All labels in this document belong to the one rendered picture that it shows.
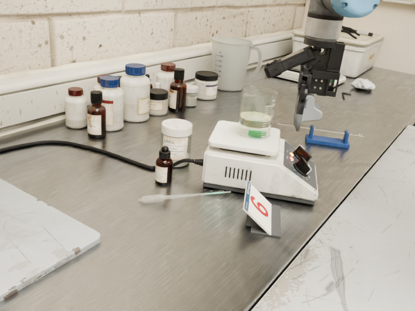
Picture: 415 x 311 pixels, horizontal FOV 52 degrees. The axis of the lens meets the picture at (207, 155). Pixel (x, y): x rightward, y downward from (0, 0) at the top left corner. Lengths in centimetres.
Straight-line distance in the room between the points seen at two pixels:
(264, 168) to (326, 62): 35
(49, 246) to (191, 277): 19
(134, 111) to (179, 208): 39
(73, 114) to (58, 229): 41
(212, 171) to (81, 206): 22
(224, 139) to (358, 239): 27
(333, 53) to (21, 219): 69
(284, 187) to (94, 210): 31
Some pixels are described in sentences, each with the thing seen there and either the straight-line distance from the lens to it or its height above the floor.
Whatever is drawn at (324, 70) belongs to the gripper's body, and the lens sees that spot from 98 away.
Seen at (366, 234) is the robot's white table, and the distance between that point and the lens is 72.
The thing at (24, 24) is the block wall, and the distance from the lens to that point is 101.
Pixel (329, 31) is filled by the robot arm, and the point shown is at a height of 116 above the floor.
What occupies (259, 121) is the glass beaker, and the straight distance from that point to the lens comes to 74.
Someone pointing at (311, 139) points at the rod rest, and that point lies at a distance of 103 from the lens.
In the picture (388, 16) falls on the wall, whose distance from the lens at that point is 213.
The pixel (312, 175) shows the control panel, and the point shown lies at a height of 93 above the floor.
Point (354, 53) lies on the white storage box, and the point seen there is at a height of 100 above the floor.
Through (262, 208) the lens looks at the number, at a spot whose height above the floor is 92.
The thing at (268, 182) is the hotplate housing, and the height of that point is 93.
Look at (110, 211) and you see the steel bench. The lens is 68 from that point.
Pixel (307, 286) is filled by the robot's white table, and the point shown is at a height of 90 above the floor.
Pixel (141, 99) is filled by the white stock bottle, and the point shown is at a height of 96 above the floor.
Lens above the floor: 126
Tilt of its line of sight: 24 degrees down
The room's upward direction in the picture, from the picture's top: 6 degrees clockwise
